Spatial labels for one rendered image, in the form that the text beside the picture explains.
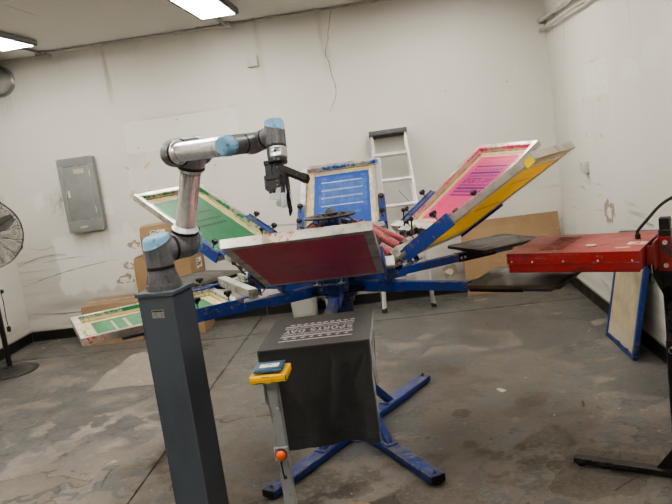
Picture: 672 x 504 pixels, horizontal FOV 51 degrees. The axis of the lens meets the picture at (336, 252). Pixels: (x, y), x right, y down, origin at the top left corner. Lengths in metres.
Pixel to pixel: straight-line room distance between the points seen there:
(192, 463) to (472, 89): 5.10
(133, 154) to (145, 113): 0.45
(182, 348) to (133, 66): 5.07
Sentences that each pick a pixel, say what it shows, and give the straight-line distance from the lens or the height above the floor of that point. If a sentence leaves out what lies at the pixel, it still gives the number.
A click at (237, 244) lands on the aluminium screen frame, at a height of 1.38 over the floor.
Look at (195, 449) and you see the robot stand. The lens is 3.20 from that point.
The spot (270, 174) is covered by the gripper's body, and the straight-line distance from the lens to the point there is 2.60.
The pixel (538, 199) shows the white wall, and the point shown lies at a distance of 7.45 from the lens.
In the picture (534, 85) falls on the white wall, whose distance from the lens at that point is 7.42.
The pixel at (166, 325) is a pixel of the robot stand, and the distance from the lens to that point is 3.05.
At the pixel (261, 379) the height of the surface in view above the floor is 0.94.
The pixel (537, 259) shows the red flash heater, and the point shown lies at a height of 1.08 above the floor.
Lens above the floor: 1.71
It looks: 9 degrees down
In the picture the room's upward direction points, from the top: 8 degrees counter-clockwise
